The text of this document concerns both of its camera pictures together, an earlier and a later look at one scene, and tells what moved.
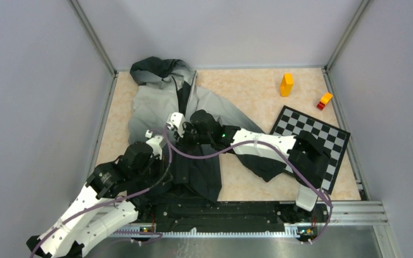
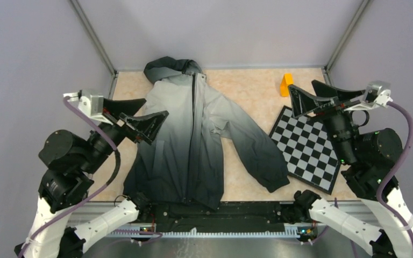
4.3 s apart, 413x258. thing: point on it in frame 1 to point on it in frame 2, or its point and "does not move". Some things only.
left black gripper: [161, 173] to [148, 126]
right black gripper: [186, 126] to [303, 102]
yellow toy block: [286, 85] does not move
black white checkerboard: [290, 122] does not move
